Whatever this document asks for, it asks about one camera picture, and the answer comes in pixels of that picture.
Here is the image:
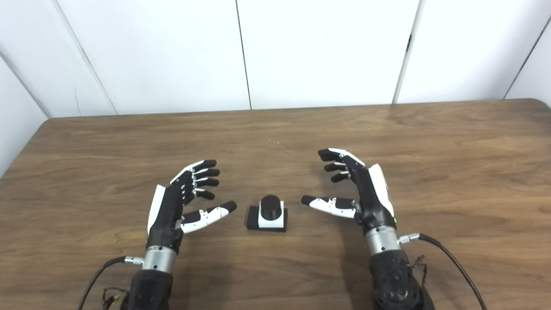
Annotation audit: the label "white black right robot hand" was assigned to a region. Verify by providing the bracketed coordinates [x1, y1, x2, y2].
[300, 148, 399, 236]

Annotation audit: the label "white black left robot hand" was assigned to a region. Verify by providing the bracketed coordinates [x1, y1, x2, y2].
[145, 160, 237, 254]

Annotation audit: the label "black peg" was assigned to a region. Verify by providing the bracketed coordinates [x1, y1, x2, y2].
[246, 195, 288, 233]

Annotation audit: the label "white square piece with hole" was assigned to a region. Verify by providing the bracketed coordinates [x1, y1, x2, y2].
[257, 201, 285, 229]

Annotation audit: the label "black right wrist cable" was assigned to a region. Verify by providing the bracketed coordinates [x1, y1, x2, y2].
[398, 232, 488, 310]

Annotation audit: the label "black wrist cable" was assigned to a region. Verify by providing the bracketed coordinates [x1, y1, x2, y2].
[398, 232, 488, 310]
[77, 256, 145, 310]

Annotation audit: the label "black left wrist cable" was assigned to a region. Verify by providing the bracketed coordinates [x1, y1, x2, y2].
[77, 256, 145, 310]

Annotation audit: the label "thin right arm wires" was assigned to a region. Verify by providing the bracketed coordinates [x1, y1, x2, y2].
[406, 254, 430, 288]

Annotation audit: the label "thin arm wires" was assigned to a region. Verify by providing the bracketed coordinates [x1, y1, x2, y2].
[406, 254, 430, 288]
[102, 285, 130, 310]

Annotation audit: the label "thin left arm wires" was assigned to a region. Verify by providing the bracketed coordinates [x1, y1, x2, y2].
[102, 285, 130, 310]

